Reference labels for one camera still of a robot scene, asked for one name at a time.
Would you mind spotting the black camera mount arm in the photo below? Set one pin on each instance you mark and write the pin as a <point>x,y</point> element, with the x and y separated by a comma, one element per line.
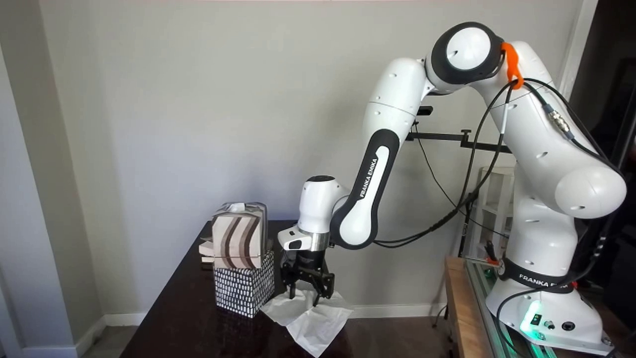
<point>463,139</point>

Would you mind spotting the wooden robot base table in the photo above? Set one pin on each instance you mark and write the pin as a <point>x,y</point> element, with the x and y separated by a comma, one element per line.
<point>477,335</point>

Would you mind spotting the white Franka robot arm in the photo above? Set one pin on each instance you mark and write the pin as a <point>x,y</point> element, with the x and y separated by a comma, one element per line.
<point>558,180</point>

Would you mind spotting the striped tissue box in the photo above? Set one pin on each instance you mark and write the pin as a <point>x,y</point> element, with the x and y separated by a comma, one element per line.
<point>238,236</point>

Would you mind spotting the white paper napkin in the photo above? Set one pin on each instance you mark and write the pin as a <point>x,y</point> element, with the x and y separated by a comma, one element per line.
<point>310,326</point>

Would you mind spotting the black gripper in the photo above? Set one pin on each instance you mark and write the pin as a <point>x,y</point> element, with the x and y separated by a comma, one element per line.
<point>308,268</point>

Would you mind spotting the dark wooden dresser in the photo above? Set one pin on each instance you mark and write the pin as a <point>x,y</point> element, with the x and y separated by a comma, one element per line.
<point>185,324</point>

